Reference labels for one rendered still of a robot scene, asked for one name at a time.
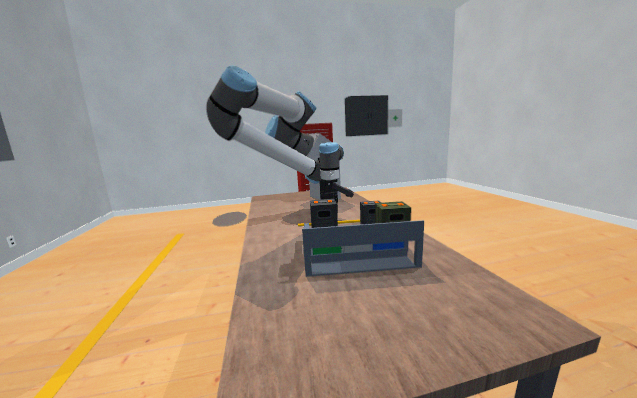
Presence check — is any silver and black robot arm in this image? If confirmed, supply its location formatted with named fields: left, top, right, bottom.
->
left=206, top=66, right=344, bottom=184

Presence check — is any blue open bin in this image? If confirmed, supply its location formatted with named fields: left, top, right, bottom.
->
left=373, top=242, right=404, bottom=250

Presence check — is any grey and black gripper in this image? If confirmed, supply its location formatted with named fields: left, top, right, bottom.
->
left=320, top=179, right=338, bottom=217

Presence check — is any green bin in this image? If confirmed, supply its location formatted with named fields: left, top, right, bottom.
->
left=313, top=247, right=341, bottom=255

